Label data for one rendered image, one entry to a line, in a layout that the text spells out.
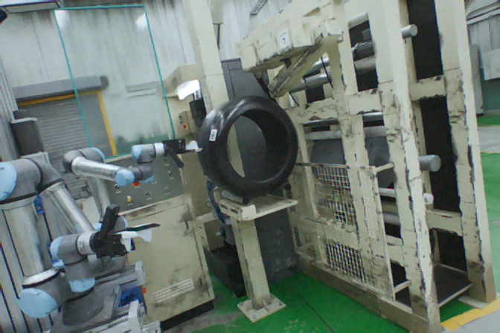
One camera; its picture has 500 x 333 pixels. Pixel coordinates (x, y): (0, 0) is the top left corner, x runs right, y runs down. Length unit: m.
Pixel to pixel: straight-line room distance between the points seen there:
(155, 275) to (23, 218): 1.34
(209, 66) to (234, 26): 9.83
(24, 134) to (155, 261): 1.23
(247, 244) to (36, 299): 1.37
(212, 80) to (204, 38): 0.26
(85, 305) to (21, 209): 0.45
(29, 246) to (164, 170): 1.27
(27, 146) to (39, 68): 10.07
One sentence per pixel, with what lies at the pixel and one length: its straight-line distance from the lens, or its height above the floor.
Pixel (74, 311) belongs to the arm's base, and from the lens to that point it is 1.53.
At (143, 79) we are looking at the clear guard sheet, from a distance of 2.43.
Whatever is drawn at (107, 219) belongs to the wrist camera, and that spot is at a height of 1.12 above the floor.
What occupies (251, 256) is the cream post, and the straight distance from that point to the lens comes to 2.38.
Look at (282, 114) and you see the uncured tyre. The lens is 1.95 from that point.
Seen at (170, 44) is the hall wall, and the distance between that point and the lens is 11.54.
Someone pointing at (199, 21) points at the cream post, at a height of 1.99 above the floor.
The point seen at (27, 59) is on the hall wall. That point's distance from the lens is 11.86.
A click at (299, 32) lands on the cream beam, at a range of 1.82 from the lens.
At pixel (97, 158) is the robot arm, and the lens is 2.04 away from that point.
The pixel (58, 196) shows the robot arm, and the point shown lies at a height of 1.20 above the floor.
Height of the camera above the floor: 1.34
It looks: 8 degrees down
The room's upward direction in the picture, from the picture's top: 12 degrees counter-clockwise
